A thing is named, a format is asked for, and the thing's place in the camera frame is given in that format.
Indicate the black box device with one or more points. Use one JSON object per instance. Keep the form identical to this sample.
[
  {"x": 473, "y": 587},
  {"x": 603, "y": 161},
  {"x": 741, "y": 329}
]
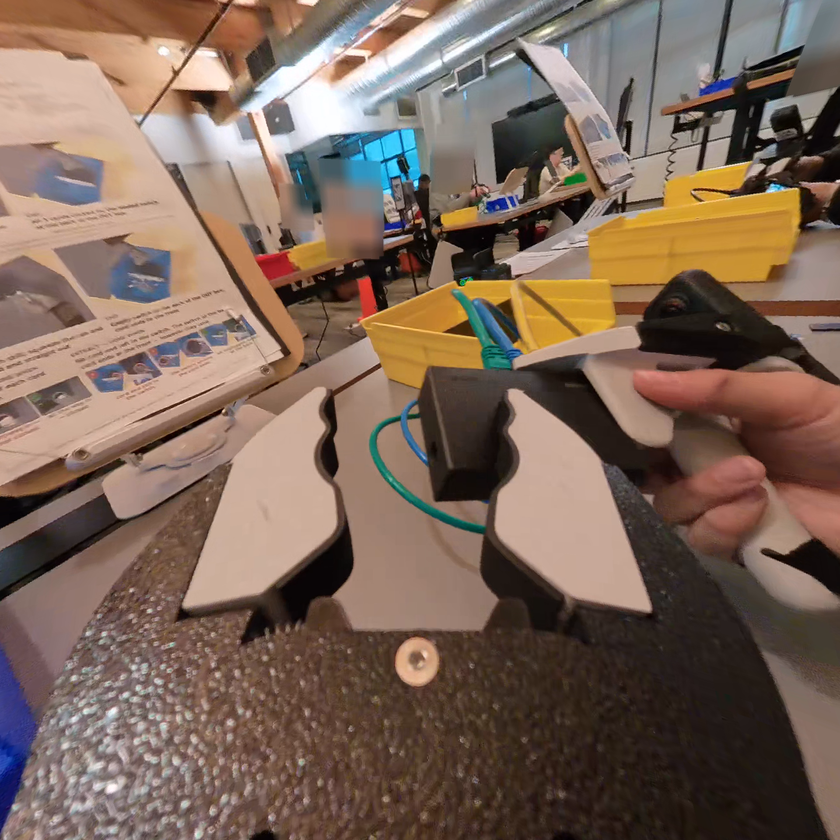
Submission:
[{"x": 482, "y": 262}]

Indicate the black network switch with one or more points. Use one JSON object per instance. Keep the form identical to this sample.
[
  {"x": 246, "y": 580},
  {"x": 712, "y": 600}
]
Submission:
[{"x": 459, "y": 433}]

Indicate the standing work desk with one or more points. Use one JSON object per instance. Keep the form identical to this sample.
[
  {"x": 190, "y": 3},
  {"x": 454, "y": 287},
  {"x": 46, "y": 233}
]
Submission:
[{"x": 722, "y": 98}]

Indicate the yellow divided plastic bin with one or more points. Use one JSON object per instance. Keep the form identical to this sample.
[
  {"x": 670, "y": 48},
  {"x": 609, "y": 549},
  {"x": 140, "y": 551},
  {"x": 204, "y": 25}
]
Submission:
[{"x": 407, "y": 341}]

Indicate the small yellow plastic bin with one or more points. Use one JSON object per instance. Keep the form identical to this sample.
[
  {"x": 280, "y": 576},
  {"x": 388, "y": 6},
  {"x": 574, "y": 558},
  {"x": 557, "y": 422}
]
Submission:
[
  {"x": 459, "y": 218},
  {"x": 308, "y": 254}
]

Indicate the white air vent grille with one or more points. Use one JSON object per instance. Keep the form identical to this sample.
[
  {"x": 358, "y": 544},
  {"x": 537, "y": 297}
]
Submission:
[{"x": 470, "y": 72}]

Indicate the printed instruction sheet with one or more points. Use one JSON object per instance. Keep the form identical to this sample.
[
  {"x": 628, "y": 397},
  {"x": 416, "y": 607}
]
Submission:
[
  {"x": 564, "y": 72},
  {"x": 98, "y": 197}
]

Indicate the large yellow plastic bin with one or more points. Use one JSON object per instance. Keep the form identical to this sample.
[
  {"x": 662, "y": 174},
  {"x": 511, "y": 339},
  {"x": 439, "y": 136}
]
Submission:
[{"x": 689, "y": 249}]

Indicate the orange traffic cone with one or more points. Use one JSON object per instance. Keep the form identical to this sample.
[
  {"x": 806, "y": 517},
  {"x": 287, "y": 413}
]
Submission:
[{"x": 367, "y": 298}]

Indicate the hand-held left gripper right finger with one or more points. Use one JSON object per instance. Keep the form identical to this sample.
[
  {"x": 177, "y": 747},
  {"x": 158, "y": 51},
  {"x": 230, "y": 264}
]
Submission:
[{"x": 564, "y": 512}]

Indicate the red plastic bin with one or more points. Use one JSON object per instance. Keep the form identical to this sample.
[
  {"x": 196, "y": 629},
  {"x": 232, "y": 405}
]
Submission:
[{"x": 272, "y": 266}]

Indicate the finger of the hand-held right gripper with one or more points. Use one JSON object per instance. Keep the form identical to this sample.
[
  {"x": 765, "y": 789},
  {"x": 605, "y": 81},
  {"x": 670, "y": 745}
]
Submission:
[{"x": 590, "y": 348}]

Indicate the black ceiling speaker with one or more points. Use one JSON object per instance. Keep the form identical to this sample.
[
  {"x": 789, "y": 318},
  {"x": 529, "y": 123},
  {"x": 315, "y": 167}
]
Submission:
[{"x": 279, "y": 117}]

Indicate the white clipboard stand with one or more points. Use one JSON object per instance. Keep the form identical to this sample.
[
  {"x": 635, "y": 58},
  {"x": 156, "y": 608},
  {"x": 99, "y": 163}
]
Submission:
[{"x": 197, "y": 453}]

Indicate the person's right hand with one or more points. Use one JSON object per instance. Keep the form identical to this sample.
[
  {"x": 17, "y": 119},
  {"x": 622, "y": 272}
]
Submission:
[{"x": 800, "y": 446}]

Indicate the brown clipboard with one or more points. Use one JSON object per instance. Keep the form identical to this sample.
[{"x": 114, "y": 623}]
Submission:
[
  {"x": 581, "y": 157},
  {"x": 275, "y": 315}
]

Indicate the silver spiral air duct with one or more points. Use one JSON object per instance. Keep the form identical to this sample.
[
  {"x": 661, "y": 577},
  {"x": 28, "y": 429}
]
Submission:
[
  {"x": 315, "y": 59},
  {"x": 459, "y": 39}
]

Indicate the blue plastic bin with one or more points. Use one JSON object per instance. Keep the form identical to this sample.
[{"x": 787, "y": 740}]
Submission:
[{"x": 13, "y": 735}]

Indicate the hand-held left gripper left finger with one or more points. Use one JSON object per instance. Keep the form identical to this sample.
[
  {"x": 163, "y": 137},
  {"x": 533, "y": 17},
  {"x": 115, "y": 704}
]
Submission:
[{"x": 275, "y": 499}]

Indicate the black wall screen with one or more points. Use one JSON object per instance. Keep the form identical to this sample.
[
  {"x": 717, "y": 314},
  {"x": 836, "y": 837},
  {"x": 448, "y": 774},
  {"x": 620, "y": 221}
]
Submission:
[{"x": 525, "y": 138}]

